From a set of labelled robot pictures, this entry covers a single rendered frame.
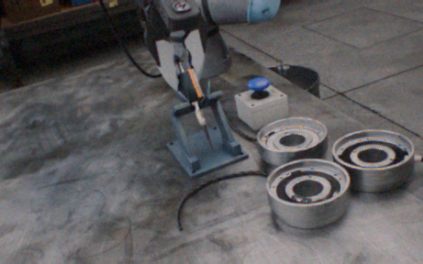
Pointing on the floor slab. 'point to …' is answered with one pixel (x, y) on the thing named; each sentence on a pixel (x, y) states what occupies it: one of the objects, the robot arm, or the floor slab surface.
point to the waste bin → (295, 73)
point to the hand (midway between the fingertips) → (186, 82)
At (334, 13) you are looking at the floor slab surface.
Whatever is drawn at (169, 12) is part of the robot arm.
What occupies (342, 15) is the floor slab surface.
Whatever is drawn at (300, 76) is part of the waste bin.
